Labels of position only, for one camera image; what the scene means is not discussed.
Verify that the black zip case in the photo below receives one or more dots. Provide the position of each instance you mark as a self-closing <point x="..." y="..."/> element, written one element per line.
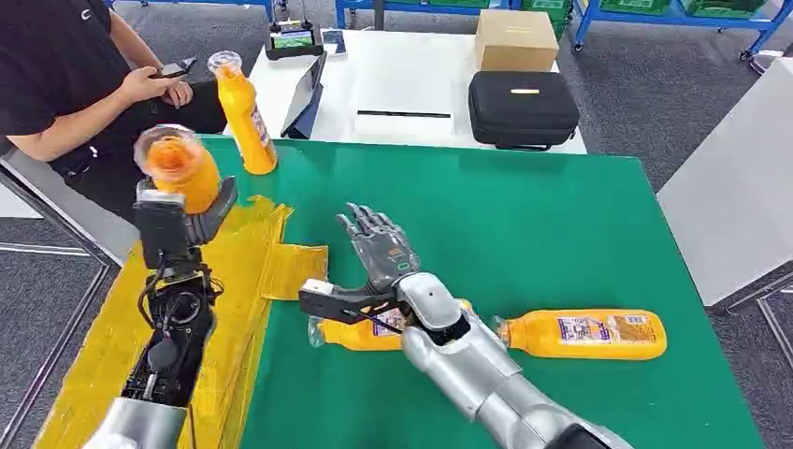
<point x="523" y="108"/>

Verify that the person's left hand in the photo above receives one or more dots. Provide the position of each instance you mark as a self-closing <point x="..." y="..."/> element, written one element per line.
<point x="180" y="94"/>

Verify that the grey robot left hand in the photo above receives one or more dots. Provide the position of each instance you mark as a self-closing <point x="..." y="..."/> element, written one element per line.
<point x="167" y="235"/>

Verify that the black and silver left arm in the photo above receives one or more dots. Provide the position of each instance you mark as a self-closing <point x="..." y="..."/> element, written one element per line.
<point x="173" y="334"/>

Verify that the white side table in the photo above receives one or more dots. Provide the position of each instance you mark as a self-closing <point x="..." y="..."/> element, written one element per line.
<point x="731" y="186"/>

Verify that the cardboard box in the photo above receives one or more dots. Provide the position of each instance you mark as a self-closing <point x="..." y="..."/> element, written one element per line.
<point x="517" y="40"/>

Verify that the dark tablet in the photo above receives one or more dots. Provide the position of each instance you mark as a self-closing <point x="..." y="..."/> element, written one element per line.
<point x="303" y="99"/>

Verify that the green table mat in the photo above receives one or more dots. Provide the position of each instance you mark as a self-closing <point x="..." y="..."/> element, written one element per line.
<point x="526" y="217"/>

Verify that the blue metal shelf rack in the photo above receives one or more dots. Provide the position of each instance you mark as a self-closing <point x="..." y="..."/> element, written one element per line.
<point x="712" y="20"/>
<point x="433" y="5"/>

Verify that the green plastic crate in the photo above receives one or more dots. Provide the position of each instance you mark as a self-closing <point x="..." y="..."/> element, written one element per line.
<point x="551" y="12"/>
<point x="725" y="6"/>
<point x="635" y="5"/>

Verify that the black controller with screen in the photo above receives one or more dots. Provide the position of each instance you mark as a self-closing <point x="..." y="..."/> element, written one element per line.
<point x="294" y="40"/>

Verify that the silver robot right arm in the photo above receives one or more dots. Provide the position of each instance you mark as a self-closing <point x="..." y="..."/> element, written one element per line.
<point x="471" y="365"/>

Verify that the orange drink bottle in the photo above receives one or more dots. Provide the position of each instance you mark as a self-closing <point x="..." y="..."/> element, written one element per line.
<point x="248" y="124"/>
<point x="186" y="173"/>
<point x="526" y="341"/>
<point x="347" y="334"/>

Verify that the black smartphone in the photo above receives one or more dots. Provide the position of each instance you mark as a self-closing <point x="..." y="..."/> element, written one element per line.
<point x="176" y="67"/>

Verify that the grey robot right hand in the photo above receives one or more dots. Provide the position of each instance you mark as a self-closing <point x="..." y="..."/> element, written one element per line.
<point x="384" y="248"/>

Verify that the person's right hand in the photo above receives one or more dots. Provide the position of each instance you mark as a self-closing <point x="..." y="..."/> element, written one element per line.
<point x="142" y="84"/>

